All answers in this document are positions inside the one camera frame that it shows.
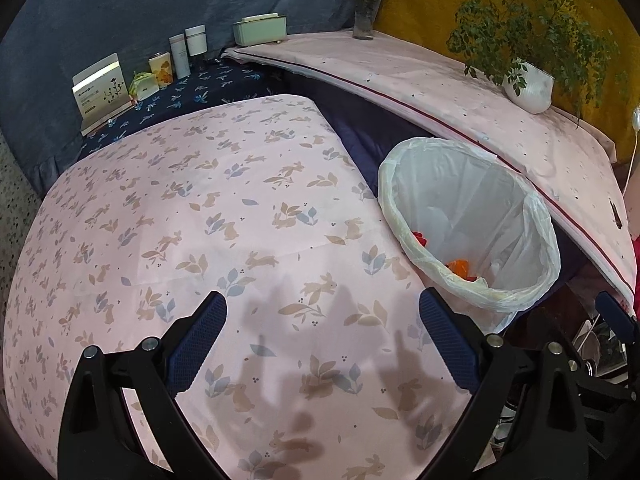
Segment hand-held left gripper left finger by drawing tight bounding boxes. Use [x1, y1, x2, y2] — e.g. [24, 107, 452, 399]
[57, 290, 228, 480]

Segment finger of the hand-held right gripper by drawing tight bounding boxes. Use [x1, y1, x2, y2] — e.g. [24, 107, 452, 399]
[595, 290, 640, 348]
[572, 367, 640, 418]

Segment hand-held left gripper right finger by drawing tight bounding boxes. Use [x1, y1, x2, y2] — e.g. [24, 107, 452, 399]
[419, 287, 596, 480]

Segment orange wrapper with red print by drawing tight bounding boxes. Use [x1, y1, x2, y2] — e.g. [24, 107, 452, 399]
[446, 258, 478, 281]

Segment waste bin with white liner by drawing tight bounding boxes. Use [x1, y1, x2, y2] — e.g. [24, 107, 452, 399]
[377, 136, 561, 333]

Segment pink rabbit print tablecloth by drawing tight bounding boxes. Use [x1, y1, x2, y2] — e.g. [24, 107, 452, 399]
[2, 94, 506, 480]

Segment white plant pot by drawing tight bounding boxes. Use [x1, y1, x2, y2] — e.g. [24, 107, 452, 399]
[504, 60, 555, 114]

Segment dark purple cloth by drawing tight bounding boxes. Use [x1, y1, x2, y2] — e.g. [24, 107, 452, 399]
[265, 67, 586, 311]

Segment dark blue patterned cloth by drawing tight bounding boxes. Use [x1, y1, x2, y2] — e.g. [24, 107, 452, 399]
[80, 62, 286, 156]

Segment pink dotted shelf cloth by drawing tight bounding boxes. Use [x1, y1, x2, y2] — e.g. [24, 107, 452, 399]
[221, 30, 640, 318]

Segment small green box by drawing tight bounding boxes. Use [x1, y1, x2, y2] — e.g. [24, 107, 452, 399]
[129, 71, 160, 101]

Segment white card display box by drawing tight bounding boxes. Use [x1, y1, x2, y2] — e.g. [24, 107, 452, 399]
[72, 53, 136, 133]

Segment yellow flower print tin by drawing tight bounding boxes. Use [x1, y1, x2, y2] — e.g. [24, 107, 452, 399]
[148, 52, 174, 86]

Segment grey slim bottle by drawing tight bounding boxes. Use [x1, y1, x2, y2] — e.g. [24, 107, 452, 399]
[168, 34, 191, 79]

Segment white round jar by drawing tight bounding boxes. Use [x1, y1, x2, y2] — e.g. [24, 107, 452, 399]
[184, 25, 207, 57]

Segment green leafy plant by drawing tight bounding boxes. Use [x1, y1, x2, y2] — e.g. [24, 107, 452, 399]
[412, 0, 631, 126]

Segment pale green tissue box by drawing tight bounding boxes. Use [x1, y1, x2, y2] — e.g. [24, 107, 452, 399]
[233, 12, 288, 47]

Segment glass vase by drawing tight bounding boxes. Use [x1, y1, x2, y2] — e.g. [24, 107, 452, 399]
[352, 0, 385, 41]

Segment yellow cloth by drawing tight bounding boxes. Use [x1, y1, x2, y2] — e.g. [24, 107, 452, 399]
[372, 0, 640, 161]

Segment blue grey blanket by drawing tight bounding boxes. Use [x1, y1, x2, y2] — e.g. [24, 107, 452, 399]
[0, 0, 358, 196]

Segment white cable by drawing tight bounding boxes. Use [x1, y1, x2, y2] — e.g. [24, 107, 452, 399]
[620, 107, 640, 196]

